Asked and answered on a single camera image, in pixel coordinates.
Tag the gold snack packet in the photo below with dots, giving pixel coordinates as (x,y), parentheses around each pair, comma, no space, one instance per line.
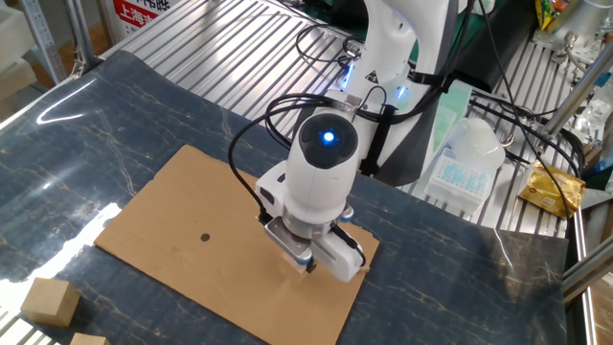
(551,189)

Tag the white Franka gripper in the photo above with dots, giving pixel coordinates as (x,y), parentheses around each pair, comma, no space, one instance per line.
(342,259)

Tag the red white sign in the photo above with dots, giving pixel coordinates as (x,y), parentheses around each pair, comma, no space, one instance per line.
(136,14)

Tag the green pipette tip box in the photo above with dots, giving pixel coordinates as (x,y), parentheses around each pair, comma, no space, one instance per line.
(452,110)

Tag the green board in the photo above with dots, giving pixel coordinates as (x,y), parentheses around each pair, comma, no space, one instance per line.
(479,19)

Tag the grey metal shelf upright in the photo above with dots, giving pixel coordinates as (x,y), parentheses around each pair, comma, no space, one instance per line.
(43,38)

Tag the large wooden block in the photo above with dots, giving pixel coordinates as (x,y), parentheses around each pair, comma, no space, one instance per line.
(90,340)
(50,302)

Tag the brown cardboard sheet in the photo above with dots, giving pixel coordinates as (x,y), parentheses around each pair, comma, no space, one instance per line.
(215,206)

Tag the white foam box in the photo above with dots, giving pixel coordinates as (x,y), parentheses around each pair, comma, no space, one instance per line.
(14,38)

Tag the dark blue marble mat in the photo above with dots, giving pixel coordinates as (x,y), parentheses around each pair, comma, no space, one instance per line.
(96,144)

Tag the yellow snack bag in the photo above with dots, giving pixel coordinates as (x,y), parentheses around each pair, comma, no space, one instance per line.
(548,12)

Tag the slanted aluminium post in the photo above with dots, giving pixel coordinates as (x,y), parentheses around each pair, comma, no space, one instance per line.
(570,100)

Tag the white plastic bowl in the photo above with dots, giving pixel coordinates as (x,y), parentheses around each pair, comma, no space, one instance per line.
(479,141)

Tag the aluminium frame bar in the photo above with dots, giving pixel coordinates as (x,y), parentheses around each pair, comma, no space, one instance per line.
(589,273)

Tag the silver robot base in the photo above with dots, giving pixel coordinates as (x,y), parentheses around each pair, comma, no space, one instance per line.
(579,24)

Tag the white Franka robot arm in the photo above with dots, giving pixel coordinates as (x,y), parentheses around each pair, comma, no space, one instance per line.
(325,177)

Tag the white blue pipette tip rack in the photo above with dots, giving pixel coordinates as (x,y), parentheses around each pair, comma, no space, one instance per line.
(460,182)

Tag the black bag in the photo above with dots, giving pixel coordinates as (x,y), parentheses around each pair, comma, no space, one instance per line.
(503,52)

